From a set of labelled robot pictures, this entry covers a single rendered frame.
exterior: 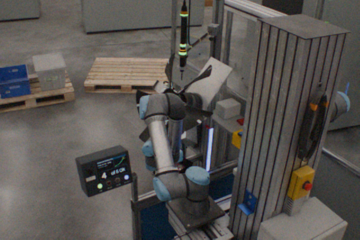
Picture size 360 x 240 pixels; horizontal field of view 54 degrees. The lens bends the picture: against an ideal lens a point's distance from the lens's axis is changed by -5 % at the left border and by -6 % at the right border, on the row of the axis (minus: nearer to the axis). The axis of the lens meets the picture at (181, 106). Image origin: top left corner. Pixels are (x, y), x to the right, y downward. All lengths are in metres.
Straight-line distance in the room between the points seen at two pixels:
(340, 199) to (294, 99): 1.46
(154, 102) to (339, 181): 1.40
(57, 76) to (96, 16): 2.93
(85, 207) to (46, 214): 0.35
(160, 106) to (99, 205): 1.79
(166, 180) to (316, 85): 0.80
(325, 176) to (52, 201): 2.36
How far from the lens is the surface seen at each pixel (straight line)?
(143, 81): 5.31
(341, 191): 2.65
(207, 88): 2.72
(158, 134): 1.80
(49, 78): 5.15
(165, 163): 1.77
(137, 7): 7.90
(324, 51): 1.34
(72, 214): 3.42
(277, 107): 1.41
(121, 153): 1.93
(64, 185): 3.73
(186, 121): 2.35
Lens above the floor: 2.38
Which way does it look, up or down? 29 degrees down
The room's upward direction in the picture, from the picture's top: 2 degrees clockwise
